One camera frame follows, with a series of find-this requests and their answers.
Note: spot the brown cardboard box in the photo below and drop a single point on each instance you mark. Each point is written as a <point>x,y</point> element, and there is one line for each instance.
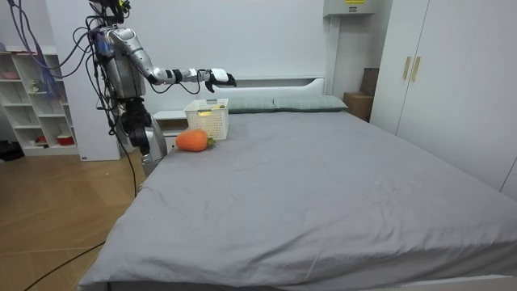
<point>357,106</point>

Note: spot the red container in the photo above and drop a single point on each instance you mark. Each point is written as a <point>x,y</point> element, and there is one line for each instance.
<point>65,140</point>

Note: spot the robot legs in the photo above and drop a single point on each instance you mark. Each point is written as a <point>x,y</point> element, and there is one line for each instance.
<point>155,141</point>

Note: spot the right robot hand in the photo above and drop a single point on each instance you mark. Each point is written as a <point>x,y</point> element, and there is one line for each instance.
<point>220,76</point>

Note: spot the dark brown box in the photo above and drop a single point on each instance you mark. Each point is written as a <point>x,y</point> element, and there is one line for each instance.
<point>371,81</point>

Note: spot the black bag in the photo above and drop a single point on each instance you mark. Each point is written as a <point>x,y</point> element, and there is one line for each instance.
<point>10,150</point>

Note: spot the white nightstand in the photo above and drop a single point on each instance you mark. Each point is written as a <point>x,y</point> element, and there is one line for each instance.
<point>169,115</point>

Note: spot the pink bowl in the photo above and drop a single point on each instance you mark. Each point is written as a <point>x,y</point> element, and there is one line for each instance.
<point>10,75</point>

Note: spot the white shelf unit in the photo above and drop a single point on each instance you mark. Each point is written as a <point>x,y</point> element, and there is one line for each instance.
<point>40,117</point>

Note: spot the grey bed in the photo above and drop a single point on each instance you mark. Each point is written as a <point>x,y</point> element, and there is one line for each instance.
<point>323,182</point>

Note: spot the white wardrobe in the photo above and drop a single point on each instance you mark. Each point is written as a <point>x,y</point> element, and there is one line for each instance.
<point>444,81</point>

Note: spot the white perforated plastic basket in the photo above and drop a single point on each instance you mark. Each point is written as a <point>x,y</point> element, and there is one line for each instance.
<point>214,125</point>

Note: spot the green checked pillow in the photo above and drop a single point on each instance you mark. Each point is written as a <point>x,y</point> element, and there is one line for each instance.
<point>250,105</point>
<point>309,103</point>

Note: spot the grey wall box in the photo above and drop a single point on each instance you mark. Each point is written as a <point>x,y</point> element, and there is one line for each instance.
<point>349,8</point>

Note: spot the yellow banana soft toy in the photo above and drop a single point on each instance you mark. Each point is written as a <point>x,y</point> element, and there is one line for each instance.
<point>219,107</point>

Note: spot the robot body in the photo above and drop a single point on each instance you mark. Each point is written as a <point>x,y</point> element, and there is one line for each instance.
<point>121,77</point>

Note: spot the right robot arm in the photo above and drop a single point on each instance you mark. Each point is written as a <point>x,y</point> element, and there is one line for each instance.
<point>133,48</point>

